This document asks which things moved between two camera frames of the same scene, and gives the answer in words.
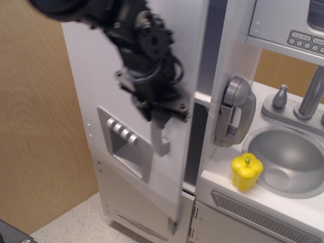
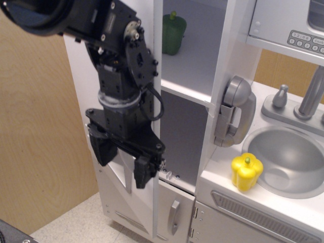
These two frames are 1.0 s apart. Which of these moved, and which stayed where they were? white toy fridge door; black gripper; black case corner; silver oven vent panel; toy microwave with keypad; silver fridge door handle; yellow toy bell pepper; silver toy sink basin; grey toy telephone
Moved: silver fridge door handle; black gripper; white toy fridge door
Stayed: silver oven vent panel; yellow toy bell pepper; toy microwave with keypad; black case corner; grey toy telephone; silver toy sink basin
